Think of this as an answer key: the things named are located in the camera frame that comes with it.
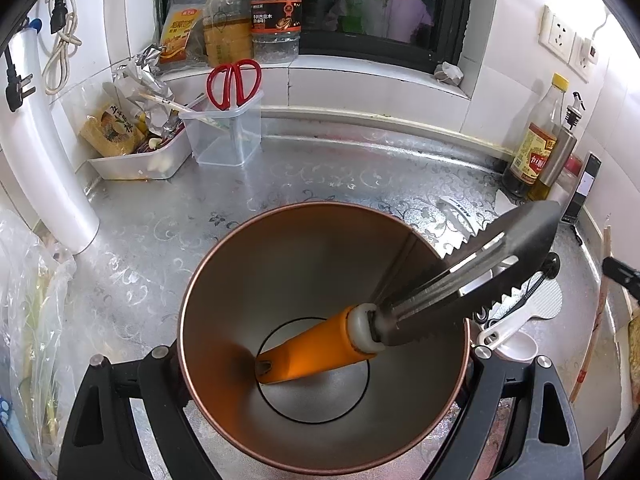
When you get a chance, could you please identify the white plastic rice paddle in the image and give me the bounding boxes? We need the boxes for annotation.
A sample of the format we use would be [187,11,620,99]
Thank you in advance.
[475,272,563,350]

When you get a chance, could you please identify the orange handled serrated tongs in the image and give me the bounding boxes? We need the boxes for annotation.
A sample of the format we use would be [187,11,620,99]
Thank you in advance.
[255,200,562,384]

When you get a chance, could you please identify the copper rimmed metal utensil cup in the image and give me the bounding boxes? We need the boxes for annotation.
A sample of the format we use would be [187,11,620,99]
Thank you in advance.
[178,203,470,474]

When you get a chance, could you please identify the clear plastic bag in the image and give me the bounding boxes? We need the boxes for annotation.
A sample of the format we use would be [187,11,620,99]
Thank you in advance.
[1,209,77,479]

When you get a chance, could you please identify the white paper scrap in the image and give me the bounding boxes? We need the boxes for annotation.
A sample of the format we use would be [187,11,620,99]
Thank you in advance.
[494,190,522,217]

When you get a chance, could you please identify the steel oil dispenser bottle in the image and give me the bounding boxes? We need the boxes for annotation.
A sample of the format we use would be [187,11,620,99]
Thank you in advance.
[527,91,586,200]

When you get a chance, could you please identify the white plastic tray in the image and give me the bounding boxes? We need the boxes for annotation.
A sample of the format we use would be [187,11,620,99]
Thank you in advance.
[88,127,192,181]

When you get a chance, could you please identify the white vertical pipe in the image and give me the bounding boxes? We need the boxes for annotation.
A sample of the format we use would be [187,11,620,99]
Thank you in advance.
[1,26,100,254]

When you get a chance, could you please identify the soy sauce bottle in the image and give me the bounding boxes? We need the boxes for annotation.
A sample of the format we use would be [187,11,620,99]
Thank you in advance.
[502,73,570,198]

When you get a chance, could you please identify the yellow seasoning packet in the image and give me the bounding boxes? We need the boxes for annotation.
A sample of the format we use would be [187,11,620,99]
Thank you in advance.
[80,103,145,157]

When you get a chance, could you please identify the clear plastic container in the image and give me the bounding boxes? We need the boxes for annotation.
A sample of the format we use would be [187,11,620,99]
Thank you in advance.
[180,90,264,167]

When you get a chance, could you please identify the wooden chopstick in container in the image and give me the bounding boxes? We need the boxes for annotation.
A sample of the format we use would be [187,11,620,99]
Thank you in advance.
[136,91,231,131]

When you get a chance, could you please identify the black power plug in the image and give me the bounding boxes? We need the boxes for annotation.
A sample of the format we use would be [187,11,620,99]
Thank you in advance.
[3,46,36,113]

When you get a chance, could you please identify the crumpled silver foil bag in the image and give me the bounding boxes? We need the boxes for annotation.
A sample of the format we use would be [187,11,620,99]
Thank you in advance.
[113,44,172,139]

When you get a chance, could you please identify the orange snack bag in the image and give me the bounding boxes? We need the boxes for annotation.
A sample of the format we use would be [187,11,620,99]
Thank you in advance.
[160,0,206,66]

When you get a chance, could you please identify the honey glass jar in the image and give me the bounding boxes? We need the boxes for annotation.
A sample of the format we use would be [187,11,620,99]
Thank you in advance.
[203,0,253,67]

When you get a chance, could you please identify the black lid spice jar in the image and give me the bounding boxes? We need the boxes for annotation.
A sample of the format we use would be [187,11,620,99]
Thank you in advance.
[250,0,303,65]

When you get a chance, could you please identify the white coiled cable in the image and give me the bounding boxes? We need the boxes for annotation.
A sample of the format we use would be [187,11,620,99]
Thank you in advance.
[41,0,84,97]

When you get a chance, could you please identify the red handled scissors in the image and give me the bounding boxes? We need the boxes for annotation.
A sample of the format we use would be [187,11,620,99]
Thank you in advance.
[205,58,262,112]

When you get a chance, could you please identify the white wall socket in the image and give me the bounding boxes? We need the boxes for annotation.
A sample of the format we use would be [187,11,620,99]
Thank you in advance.
[538,6,575,63]

